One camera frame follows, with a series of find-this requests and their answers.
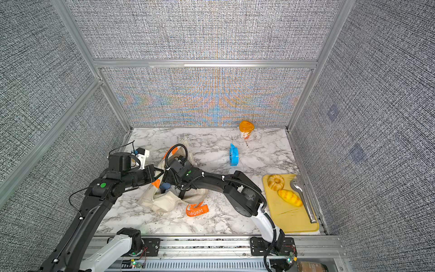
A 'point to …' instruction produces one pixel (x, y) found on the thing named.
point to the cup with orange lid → (246, 128)
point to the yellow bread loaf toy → (290, 197)
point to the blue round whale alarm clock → (234, 156)
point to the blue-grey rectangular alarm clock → (165, 186)
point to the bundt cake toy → (276, 182)
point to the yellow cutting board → (288, 219)
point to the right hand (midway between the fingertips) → (163, 175)
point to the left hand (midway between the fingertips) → (166, 170)
